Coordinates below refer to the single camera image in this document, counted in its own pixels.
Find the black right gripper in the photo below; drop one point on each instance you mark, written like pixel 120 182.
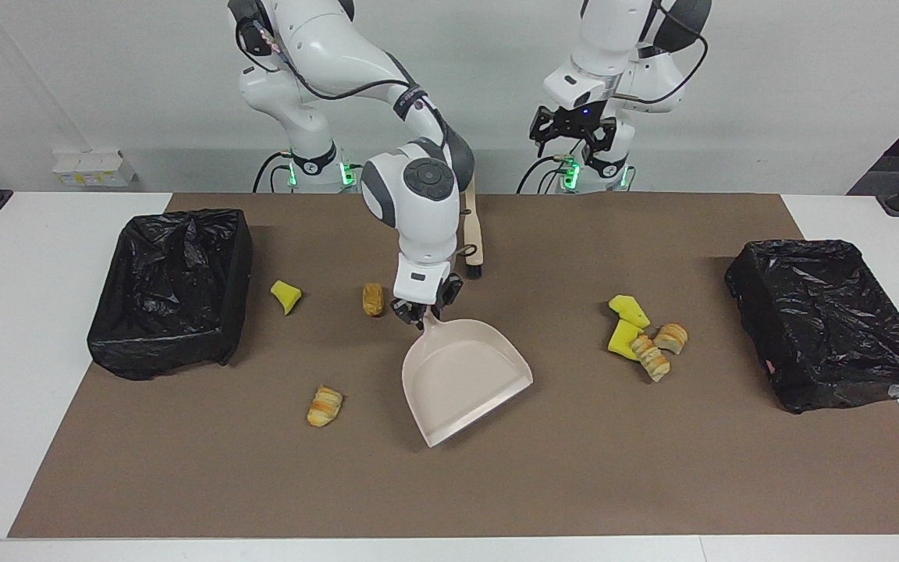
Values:
pixel 451 293

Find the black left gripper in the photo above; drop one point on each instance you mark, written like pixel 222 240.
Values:
pixel 578 119

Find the beige plastic dustpan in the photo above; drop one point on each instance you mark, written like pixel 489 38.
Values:
pixel 465 382

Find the beige hand brush black bristles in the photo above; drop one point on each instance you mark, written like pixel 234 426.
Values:
pixel 477 234

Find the yellow sponge piece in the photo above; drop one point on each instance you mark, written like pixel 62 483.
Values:
pixel 621 341
pixel 286 297
pixel 629 311

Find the striped orange bread roll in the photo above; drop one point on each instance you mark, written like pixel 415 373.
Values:
pixel 670 337
pixel 651 357
pixel 325 407

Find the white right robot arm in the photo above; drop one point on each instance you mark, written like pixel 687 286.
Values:
pixel 410 218

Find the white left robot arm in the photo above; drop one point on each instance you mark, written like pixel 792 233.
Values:
pixel 613 47

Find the black bagged bin pink spot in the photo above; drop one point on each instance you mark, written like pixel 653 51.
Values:
pixel 824 328

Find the brown bread loaf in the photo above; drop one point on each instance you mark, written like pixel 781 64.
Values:
pixel 373 300

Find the brown paper table mat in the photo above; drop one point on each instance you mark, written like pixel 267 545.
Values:
pixel 574 468

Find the white wall socket box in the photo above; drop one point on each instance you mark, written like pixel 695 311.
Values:
pixel 94 173

